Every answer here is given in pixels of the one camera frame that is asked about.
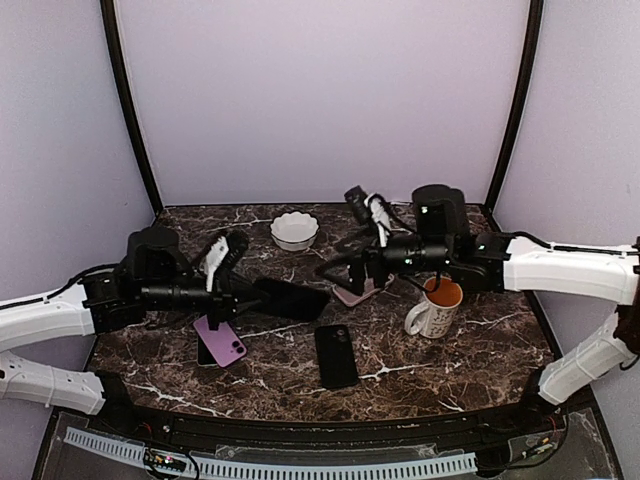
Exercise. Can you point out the green circuit board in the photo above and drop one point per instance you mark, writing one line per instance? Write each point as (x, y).
(161, 462)

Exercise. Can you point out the pink phone case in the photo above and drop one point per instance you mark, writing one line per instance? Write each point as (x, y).
(351, 300)

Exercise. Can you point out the black frame post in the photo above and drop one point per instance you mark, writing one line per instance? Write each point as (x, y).
(518, 103)
(116, 55)

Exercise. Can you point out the white slotted cable duct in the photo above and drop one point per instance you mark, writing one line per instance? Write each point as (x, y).
(239, 463)

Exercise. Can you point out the black front rail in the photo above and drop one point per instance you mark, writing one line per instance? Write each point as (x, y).
(261, 404)

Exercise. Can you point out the black smartphone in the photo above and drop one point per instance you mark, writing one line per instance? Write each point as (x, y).
(291, 301)

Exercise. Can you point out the white scalloped ceramic bowl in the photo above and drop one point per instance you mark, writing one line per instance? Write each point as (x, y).
(295, 231)

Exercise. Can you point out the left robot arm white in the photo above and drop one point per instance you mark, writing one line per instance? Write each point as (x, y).
(154, 276)

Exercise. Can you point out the silver smartphone under purple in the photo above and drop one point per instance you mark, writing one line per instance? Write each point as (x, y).
(204, 356)

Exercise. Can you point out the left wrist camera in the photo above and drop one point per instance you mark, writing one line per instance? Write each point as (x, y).
(223, 255)

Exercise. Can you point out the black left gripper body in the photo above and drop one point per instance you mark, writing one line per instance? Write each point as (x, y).
(163, 296)

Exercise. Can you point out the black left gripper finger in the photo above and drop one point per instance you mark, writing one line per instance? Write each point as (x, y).
(251, 305)
(215, 316)

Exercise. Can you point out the black frame post right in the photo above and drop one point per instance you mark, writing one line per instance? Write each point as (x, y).
(518, 103)

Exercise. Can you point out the black frame post left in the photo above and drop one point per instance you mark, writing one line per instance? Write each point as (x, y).
(116, 55)

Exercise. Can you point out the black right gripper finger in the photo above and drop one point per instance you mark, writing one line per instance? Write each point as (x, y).
(336, 270)
(357, 276)

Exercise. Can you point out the white patterned mug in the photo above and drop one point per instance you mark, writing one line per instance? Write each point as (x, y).
(433, 316)

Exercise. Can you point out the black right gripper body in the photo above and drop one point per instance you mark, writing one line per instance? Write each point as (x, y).
(428, 254)

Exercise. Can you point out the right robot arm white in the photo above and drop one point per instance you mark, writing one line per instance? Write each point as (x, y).
(441, 243)

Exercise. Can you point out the black phone case with ring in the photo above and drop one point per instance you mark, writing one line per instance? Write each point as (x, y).
(335, 354)

